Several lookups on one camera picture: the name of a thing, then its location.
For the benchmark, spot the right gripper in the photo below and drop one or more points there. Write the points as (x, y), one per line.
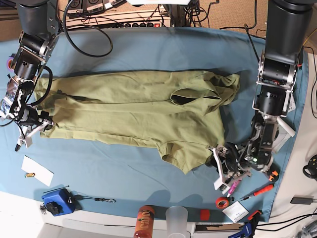
(29, 122)

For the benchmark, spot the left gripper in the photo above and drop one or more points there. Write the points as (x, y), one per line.
(233, 163)

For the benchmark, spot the olive green t-shirt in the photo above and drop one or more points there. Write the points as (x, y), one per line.
(138, 114)

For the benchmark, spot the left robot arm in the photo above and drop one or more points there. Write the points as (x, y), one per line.
(287, 23)

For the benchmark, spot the pink glue tube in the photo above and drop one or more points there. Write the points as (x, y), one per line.
(234, 188)

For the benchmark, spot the white black marker pen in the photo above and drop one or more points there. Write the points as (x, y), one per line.
(18, 146)

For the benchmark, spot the red tape roll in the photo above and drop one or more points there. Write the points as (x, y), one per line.
(222, 202)

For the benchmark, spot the white paper card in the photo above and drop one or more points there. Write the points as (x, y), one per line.
(42, 174)

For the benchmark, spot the small yellow battery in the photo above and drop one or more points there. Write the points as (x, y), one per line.
(29, 175)

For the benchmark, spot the white square card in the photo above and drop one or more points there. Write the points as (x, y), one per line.
(235, 212)

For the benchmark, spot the black zip tie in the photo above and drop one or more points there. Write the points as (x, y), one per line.
(56, 189)

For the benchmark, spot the orange screwdriver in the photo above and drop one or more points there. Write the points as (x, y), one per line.
(258, 192)

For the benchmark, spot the translucent plastic cup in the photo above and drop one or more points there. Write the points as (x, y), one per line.
(176, 222)

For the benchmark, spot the orange black utility knife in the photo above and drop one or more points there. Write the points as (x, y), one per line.
(273, 173)

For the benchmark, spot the purple tape roll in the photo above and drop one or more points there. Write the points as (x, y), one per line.
(8, 64)

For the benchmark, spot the blue table cloth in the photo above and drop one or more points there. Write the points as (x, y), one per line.
(136, 176)

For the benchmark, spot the blue box with knob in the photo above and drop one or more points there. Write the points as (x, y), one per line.
(59, 202)

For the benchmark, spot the blue orange clamp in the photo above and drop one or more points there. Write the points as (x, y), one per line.
(248, 229)

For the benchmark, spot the white leaf pattern notebook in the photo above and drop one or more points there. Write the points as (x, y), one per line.
(284, 132)

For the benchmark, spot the orange drink bottle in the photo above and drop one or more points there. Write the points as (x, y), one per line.
(145, 222)

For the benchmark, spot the clear packaged barcode box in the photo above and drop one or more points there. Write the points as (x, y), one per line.
(292, 105)

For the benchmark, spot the black power strip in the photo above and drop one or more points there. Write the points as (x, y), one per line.
(135, 25)

